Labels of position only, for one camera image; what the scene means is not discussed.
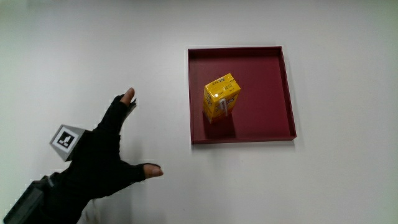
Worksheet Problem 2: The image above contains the black forearm-mounted tracker box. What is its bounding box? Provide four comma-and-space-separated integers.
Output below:
2, 174, 54, 224

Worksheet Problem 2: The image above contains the yellow ice redtea carton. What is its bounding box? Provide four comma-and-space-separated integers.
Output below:
203, 73, 242, 124

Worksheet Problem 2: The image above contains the person's left forearm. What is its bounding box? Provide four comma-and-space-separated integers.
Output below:
39, 174, 91, 224

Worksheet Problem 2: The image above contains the person's left hand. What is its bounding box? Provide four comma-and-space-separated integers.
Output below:
49, 87, 164, 202

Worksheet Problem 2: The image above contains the dark red square tray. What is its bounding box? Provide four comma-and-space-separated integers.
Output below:
187, 45, 297, 145

